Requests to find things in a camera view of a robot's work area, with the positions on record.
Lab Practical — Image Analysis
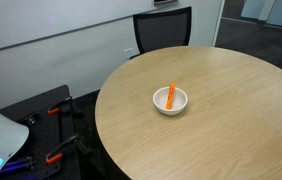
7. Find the white ceramic bowl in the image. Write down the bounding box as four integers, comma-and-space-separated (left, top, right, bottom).
152, 86, 189, 116

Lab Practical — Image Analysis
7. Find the whiteboard tray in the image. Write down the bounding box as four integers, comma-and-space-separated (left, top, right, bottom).
153, 0, 179, 7

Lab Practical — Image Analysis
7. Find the black clamp orange handle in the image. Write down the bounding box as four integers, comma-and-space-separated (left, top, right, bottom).
45, 134, 94, 165
46, 96, 85, 118

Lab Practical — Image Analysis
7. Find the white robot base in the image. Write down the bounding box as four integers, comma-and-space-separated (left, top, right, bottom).
0, 100, 30, 179

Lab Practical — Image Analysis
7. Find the white wall outlet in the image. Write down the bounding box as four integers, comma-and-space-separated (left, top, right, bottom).
123, 47, 135, 61

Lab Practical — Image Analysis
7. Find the orange marker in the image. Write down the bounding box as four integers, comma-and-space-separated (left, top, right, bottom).
165, 82, 176, 111

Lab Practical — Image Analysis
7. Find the black mesh office chair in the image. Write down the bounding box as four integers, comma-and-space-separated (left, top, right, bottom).
129, 6, 193, 60

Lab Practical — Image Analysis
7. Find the white wall whiteboard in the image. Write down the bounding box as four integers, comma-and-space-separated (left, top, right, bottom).
0, 0, 179, 56

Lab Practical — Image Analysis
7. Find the black mounting plate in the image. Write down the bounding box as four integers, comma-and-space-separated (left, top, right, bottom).
0, 84, 82, 180

